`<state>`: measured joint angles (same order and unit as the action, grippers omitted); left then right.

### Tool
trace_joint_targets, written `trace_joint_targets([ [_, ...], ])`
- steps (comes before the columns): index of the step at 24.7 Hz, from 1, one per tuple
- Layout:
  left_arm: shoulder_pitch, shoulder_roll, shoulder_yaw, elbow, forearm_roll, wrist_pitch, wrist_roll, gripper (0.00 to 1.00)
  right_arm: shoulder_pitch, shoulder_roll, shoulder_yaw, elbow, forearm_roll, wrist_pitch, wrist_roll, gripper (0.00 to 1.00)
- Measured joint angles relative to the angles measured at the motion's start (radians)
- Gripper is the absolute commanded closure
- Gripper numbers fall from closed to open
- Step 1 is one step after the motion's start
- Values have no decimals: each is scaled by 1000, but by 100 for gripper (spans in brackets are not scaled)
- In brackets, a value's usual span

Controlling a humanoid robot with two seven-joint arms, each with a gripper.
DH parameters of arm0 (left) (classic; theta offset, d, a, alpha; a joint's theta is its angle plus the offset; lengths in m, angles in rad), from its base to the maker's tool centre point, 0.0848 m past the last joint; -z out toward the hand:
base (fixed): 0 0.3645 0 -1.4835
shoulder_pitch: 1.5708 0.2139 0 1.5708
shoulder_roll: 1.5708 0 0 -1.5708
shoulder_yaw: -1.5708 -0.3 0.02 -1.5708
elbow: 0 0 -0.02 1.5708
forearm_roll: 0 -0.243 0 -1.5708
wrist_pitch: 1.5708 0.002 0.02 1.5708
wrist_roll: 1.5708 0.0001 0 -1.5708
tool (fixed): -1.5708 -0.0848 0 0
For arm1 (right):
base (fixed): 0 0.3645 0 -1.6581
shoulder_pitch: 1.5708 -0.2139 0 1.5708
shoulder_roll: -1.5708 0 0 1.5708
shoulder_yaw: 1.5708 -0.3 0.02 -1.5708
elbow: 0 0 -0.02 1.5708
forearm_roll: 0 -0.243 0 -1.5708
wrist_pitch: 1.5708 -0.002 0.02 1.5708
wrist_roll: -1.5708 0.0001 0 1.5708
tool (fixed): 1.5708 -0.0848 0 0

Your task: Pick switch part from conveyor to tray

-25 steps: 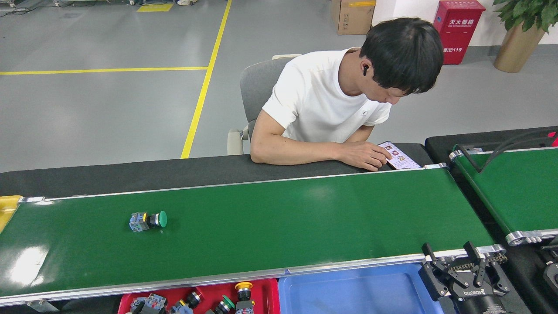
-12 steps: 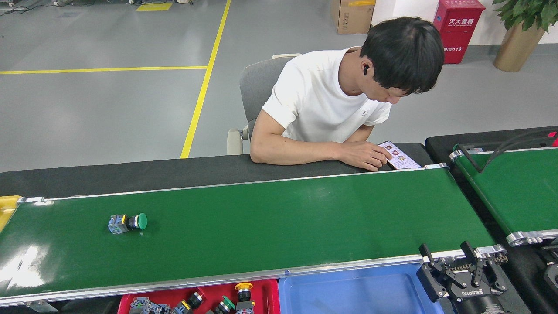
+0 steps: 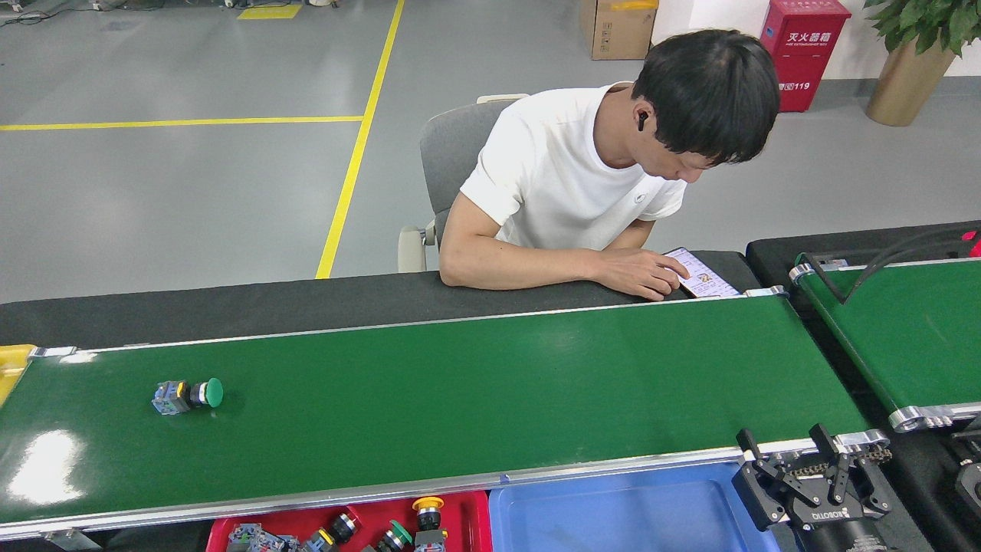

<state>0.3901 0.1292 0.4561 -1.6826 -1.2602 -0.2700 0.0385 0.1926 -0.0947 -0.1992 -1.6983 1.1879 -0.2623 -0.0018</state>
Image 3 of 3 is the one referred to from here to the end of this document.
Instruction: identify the blue plastic bin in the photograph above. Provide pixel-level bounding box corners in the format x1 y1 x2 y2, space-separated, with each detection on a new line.
488 462 781 552

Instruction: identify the green potted plant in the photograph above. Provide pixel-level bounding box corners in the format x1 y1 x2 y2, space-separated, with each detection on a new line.
864 0 981 58

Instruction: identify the red plastic bin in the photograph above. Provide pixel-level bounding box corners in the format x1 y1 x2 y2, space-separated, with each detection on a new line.
205 491 494 552

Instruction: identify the yellow plastic tray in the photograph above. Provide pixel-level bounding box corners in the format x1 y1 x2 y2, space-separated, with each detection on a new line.
0 344 38 407

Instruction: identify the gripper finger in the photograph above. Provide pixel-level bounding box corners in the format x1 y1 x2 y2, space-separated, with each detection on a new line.
732 428 807 532
811 423 894 516

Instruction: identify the smartphone with lit screen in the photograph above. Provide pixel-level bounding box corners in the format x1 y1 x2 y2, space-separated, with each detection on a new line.
663 247 743 300

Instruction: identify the brown cardboard box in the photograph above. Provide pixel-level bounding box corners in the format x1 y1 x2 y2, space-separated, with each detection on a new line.
579 0 660 61

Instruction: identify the person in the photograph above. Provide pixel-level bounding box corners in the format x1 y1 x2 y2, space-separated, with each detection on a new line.
439 29 781 301

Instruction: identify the yellow mushroom button switch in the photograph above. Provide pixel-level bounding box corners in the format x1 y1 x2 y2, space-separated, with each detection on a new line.
412 496 449 552

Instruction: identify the long green conveyor belt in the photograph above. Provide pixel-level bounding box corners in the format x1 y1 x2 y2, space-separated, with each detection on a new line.
0 286 892 541

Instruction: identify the red fire extinguisher box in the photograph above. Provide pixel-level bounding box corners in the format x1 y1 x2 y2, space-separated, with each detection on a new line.
760 0 853 113

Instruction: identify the green feeder conveyor belt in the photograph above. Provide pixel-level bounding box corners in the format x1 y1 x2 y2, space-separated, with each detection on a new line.
788 249 981 434

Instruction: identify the gold plant pot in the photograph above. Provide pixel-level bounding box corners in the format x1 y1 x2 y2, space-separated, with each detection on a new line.
866 38 959 127

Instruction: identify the conveyor drive chain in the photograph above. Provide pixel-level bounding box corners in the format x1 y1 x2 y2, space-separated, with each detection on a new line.
789 446 894 480

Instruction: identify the grey office chair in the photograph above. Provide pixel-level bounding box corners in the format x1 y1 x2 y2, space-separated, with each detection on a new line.
397 94 530 273

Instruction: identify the green mushroom button switch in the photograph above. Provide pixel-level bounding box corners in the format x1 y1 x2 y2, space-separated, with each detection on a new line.
360 520 415 552
151 377 225 416

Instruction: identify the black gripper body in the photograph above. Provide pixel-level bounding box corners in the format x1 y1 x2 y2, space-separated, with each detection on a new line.
789 491 890 552

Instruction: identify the person's right hand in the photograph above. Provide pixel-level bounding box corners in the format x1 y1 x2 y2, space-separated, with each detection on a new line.
594 247 691 301

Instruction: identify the black cable bundle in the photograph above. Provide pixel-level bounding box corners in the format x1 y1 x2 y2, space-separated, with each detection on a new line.
801 224 981 305

